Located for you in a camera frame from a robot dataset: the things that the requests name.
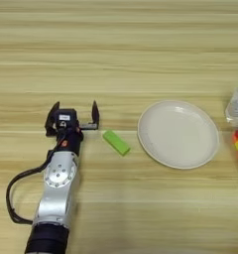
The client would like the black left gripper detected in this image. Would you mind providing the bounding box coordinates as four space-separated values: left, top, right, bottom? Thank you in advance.
45 100 100 155

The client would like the green rectangular block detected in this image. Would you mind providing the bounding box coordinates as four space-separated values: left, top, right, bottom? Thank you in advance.
101 129 131 157

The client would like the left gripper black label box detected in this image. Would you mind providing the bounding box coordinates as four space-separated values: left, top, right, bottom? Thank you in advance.
55 108 78 130

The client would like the clear bottle with red cap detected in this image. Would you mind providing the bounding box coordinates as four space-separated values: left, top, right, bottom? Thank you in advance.
224 79 238 128

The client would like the white round plate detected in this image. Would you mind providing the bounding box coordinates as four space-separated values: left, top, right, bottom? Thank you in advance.
137 99 220 171

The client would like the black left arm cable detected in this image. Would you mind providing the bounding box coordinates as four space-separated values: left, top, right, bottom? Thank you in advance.
5 148 56 226

